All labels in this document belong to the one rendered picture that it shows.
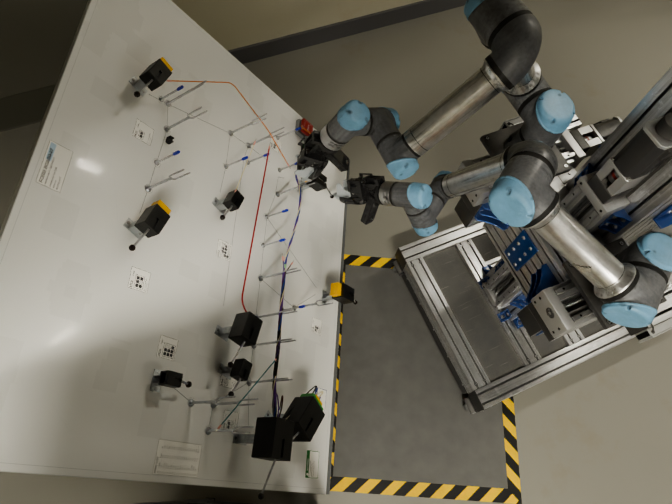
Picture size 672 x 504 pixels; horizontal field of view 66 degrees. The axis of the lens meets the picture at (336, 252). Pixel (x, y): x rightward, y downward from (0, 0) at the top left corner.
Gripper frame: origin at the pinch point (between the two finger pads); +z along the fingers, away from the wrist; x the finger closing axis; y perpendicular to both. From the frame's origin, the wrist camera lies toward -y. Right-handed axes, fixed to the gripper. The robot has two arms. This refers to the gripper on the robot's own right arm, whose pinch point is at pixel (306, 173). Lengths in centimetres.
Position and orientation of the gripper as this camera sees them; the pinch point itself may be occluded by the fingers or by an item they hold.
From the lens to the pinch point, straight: 164.5
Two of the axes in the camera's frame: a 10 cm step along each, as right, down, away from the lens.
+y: -8.7, -2.0, -4.4
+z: -4.9, 3.2, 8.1
